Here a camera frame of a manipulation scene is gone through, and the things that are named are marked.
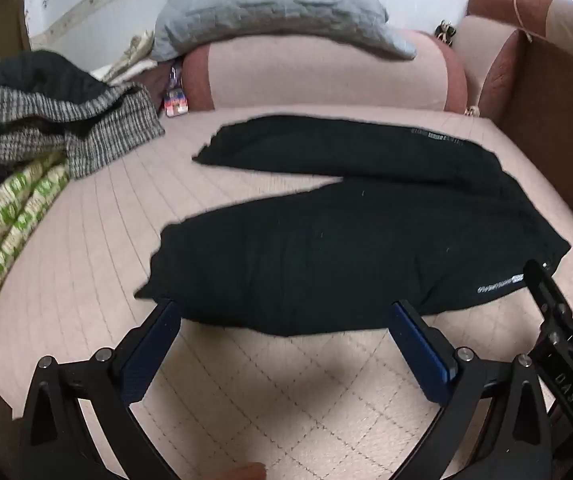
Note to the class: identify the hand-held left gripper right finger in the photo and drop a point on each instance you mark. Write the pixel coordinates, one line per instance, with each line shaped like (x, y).
(419, 347)

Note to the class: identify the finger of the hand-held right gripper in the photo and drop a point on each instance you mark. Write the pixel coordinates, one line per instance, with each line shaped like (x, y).
(541, 285)

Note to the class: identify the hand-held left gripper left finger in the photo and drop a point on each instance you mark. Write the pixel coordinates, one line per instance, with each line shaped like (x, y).
(152, 347)

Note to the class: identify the black pants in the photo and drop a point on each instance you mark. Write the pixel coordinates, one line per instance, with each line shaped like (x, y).
(326, 260)

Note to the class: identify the person's left hand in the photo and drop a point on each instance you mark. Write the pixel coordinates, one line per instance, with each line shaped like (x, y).
(246, 472)

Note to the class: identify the pink quilted sofa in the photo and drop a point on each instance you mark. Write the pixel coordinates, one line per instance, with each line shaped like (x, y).
(116, 270)

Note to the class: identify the brown and pink sofa armrest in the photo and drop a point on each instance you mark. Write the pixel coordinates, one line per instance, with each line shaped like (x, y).
(556, 110)

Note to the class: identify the red and blue packet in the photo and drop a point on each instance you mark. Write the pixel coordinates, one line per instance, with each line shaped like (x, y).
(176, 102)

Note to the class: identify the pink sofa backrest cushion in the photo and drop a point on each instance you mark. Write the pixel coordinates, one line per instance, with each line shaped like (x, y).
(326, 75)

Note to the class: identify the beige floral cloth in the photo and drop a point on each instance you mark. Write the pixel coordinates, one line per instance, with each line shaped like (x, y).
(134, 55)

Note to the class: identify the black garment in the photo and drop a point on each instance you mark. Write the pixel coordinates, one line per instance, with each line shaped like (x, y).
(36, 72)

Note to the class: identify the grey quilted pillow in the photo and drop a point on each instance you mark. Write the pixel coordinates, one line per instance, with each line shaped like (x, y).
(276, 0)

